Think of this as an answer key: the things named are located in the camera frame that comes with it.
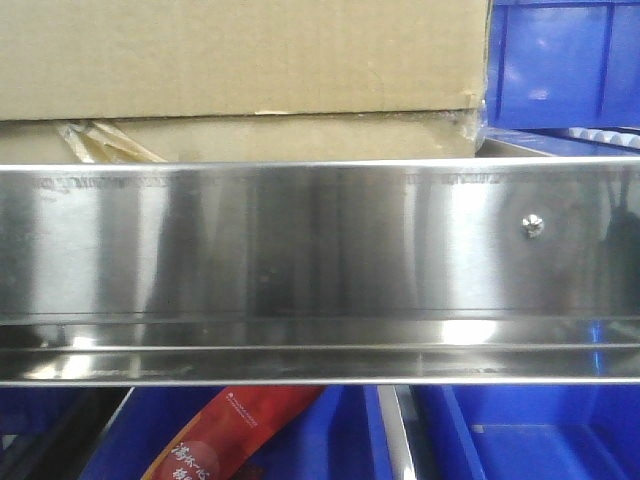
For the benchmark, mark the steel shelf divider bar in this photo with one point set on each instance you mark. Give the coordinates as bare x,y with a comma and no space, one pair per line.
400,420

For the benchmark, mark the stainless steel shelf rail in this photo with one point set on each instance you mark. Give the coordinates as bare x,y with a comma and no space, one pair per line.
319,273

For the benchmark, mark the brown cardboard carton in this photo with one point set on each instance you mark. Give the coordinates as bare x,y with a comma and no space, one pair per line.
200,81

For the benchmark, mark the blue bin lower left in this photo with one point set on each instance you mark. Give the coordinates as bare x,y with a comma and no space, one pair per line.
32,410

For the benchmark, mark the silver rail screw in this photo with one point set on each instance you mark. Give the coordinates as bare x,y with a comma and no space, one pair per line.
532,225

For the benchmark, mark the blue bin upper right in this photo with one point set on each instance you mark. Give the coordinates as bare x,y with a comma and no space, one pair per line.
560,64

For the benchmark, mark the blue bin lower right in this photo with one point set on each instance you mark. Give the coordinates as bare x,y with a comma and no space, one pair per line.
531,431

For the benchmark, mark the red printed package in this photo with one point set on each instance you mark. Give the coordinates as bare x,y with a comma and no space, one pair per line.
218,440

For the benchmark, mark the shelf roller track bed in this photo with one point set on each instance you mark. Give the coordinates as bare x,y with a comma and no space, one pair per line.
530,143

